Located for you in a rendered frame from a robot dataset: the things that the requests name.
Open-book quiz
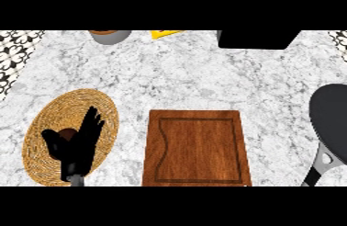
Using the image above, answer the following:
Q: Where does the brown wooden cutting board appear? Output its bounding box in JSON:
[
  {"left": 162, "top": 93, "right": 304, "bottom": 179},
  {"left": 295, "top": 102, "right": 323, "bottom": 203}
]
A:
[{"left": 140, "top": 109, "right": 254, "bottom": 187}]

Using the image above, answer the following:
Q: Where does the grey pot with brown top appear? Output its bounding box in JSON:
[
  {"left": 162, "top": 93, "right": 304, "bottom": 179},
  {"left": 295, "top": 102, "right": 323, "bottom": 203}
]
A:
[{"left": 88, "top": 29, "right": 133, "bottom": 46}]

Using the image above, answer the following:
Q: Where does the round woven wicker placemat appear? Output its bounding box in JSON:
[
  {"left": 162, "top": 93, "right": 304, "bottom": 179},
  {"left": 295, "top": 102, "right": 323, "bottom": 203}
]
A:
[{"left": 22, "top": 88, "right": 121, "bottom": 187}]

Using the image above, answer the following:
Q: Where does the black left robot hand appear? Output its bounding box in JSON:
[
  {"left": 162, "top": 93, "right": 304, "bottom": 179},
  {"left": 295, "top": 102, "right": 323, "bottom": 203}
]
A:
[{"left": 41, "top": 106, "right": 106, "bottom": 183}]

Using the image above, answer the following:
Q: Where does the black appliance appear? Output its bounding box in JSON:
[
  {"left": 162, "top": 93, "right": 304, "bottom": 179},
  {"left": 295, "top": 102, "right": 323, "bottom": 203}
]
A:
[{"left": 217, "top": 29, "right": 303, "bottom": 51}]

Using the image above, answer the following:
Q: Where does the yellow flat object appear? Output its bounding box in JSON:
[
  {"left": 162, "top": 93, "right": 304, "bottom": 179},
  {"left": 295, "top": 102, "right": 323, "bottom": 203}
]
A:
[{"left": 149, "top": 29, "right": 186, "bottom": 40}]

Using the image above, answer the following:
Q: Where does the dark grey frying pan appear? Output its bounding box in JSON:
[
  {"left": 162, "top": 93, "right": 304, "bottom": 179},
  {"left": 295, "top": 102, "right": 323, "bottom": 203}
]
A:
[{"left": 301, "top": 83, "right": 347, "bottom": 187}]

